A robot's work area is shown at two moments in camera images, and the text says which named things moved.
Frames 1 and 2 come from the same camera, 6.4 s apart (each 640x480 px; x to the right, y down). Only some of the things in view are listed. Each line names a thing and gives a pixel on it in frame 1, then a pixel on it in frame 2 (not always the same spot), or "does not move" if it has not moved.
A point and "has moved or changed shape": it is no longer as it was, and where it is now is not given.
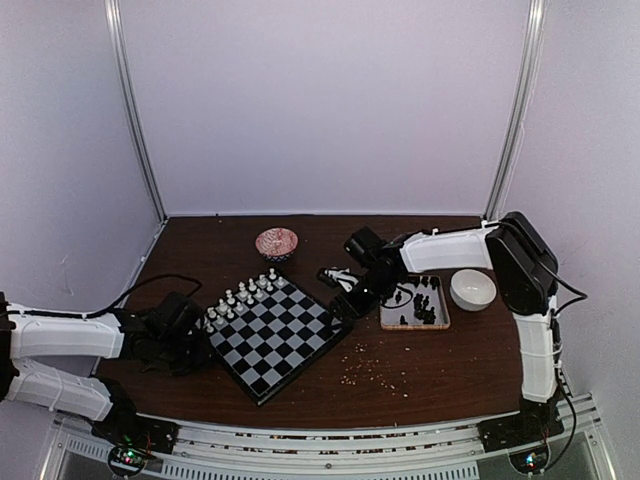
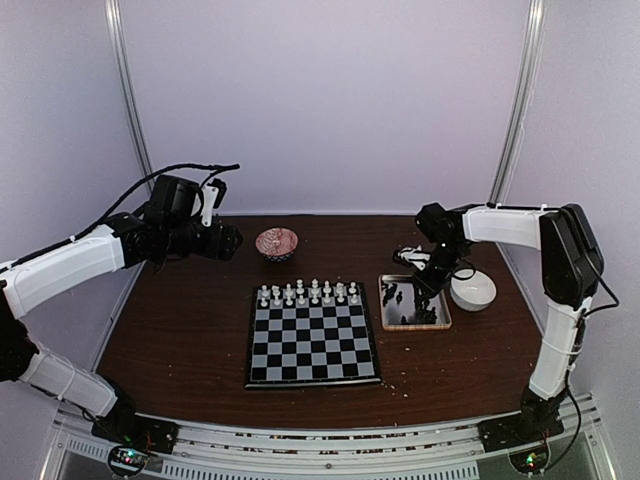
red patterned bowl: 276,244 does not move
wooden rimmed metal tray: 418,302 does not move
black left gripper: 203,355 → 221,245
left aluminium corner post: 115,16 does not move
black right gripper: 343,306 → 429,286
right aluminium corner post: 529,78 does not move
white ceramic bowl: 472,289 does not move
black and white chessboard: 270,332 has moved or changed shape
